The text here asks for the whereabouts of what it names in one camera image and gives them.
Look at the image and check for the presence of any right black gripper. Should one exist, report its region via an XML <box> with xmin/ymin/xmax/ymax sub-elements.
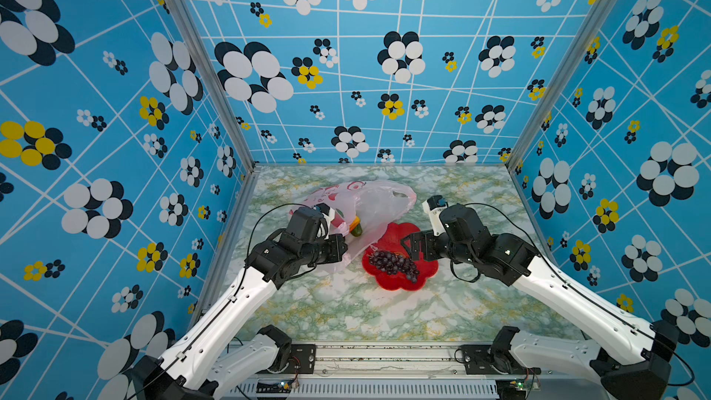
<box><xmin>399</xmin><ymin>229</ymin><xmax>476</xmax><ymax>270</ymax></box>

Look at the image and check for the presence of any dark purple grape bunch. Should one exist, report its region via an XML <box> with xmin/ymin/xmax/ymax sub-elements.
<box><xmin>368</xmin><ymin>251</ymin><xmax>420</xmax><ymax>283</ymax></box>

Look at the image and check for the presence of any green orange papaya fruit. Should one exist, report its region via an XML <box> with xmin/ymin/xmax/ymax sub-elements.
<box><xmin>349</xmin><ymin>217</ymin><xmax>363</xmax><ymax>237</ymax></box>

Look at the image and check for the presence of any pink printed plastic bag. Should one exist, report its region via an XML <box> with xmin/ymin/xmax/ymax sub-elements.
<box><xmin>303</xmin><ymin>180</ymin><xmax>417</xmax><ymax>273</ymax></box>

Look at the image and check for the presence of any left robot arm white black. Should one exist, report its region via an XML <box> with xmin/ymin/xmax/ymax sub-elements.
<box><xmin>127</xmin><ymin>230</ymin><xmax>347</xmax><ymax>399</ymax></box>

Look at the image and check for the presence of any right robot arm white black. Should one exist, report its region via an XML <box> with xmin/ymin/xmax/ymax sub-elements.
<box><xmin>401</xmin><ymin>231</ymin><xmax>679</xmax><ymax>399</ymax></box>

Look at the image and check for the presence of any red flower-shaped plate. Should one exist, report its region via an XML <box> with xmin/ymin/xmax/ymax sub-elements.
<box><xmin>361</xmin><ymin>223</ymin><xmax>439</xmax><ymax>292</ymax></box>

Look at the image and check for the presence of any left green circuit board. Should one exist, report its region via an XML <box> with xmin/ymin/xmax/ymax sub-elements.
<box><xmin>256</xmin><ymin>381</ymin><xmax>298</xmax><ymax>394</ymax></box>

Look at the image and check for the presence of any green circuit board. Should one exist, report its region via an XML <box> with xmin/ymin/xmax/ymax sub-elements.
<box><xmin>496</xmin><ymin>381</ymin><xmax>528</xmax><ymax>400</ymax></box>
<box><xmin>256</xmin><ymin>381</ymin><xmax>298</xmax><ymax>394</ymax></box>

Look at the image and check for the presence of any right green circuit board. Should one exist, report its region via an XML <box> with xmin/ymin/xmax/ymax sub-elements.
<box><xmin>496</xmin><ymin>381</ymin><xmax>528</xmax><ymax>400</ymax></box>

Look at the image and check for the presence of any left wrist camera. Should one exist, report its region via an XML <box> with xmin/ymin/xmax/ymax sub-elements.
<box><xmin>286</xmin><ymin>204</ymin><xmax>335</xmax><ymax>244</ymax></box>

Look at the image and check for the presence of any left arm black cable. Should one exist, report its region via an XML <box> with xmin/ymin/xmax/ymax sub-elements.
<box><xmin>243</xmin><ymin>202</ymin><xmax>309</xmax><ymax>284</ymax></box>

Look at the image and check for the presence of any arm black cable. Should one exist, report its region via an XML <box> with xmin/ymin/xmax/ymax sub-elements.
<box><xmin>449</xmin><ymin>202</ymin><xmax>695</xmax><ymax>387</ymax></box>
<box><xmin>243</xmin><ymin>202</ymin><xmax>309</xmax><ymax>284</ymax></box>

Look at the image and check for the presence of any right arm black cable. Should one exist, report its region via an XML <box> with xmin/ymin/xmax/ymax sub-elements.
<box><xmin>449</xmin><ymin>202</ymin><xmax>695</xmax><ymax>387</ymax></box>

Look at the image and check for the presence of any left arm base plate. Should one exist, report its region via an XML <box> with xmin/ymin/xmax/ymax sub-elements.
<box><xmin>268</xmin><ymin>344</ymin><xmax>318</xmax><ymax>375</ymax></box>

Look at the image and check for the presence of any aluminium front rail frame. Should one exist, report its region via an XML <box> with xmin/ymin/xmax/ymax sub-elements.
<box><xmin>220</xmin><ymin>343</ymin><xmax>612</xmax><ymax>399</ymax></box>

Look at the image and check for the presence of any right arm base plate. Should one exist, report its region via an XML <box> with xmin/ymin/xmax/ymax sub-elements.
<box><xmin>455</xmin><ymin>344</ymin><xmax>542</xmax><ymax>377</ymax></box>

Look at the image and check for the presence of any left aluminium corner post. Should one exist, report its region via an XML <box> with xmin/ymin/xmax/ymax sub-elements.
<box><xmin>168</xmin><ymin>0</ymin><xmax>255</xmax><ymax>175</ymax></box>

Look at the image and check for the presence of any aluminium corner post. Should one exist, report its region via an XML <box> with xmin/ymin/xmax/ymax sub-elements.
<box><xmin>168</xmin><ymin>0</ymin><xmax>255</xmax><ymax>175</ymax></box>
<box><xmin>507</xmin><ymin>0</ymin><xmax>618</xmax><ymax>175</ymax></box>

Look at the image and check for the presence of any right aluminium corner post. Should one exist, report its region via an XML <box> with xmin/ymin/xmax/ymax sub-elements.
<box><xmin>507</xmin><ymin>0</ymin><xmax>618</xmax><ymax>175</ymax></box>

